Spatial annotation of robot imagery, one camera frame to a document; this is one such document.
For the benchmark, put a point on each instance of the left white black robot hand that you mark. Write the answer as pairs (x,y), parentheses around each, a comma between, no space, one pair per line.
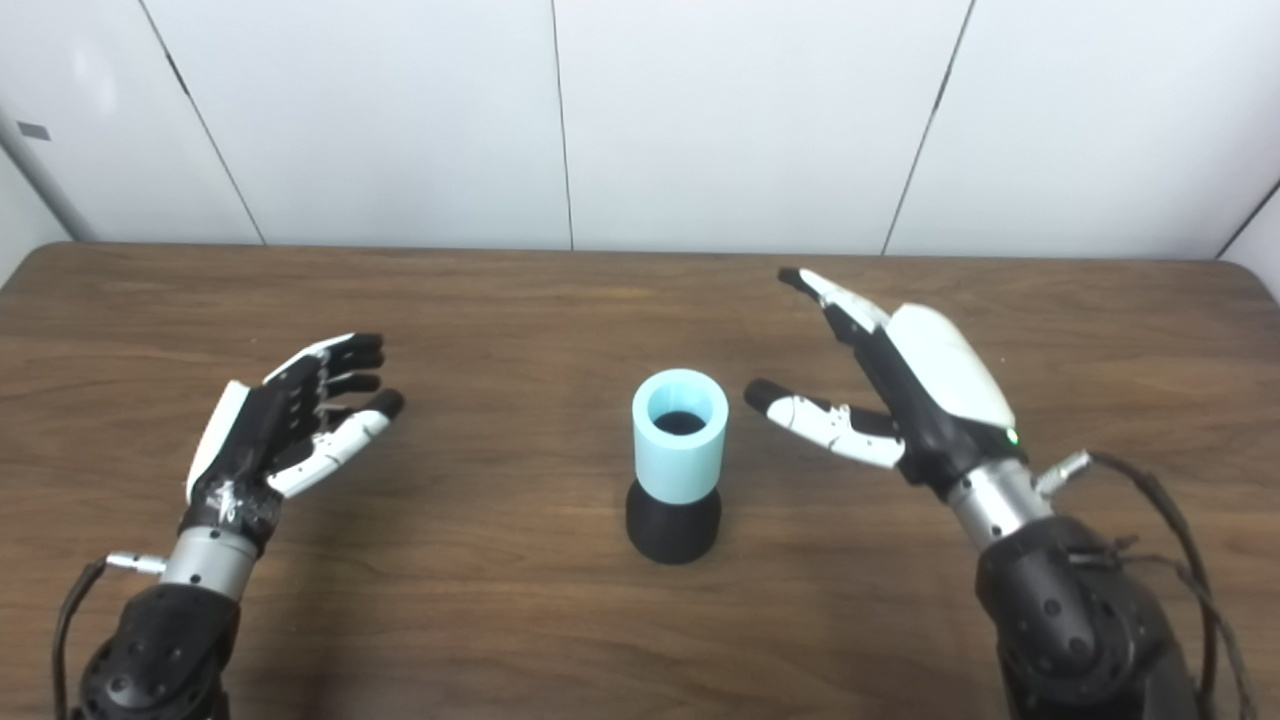
(260,430)

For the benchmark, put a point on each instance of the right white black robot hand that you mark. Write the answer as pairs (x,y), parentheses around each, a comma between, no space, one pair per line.
(930,390)

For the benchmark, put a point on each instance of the black flared nozzle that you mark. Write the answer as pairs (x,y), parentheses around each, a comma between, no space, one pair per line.
(675,530)

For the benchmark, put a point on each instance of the small gray wall label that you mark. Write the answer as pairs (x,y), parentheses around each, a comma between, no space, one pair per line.
(33,131)

